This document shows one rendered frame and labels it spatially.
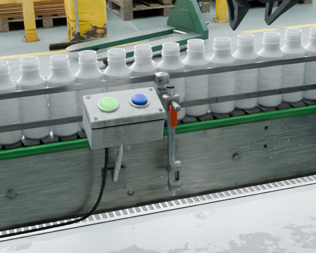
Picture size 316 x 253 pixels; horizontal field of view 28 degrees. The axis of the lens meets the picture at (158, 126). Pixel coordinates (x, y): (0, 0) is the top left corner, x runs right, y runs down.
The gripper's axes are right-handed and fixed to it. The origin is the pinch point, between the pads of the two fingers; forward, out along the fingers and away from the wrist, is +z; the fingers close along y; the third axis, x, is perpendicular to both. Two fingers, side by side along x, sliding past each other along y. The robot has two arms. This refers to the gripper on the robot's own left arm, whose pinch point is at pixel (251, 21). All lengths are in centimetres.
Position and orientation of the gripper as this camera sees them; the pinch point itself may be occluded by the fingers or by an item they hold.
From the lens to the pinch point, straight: 103.3
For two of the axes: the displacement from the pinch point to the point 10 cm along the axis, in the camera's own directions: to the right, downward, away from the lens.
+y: -9.3, 1.8, -3.1
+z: -1.3, 6.5, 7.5
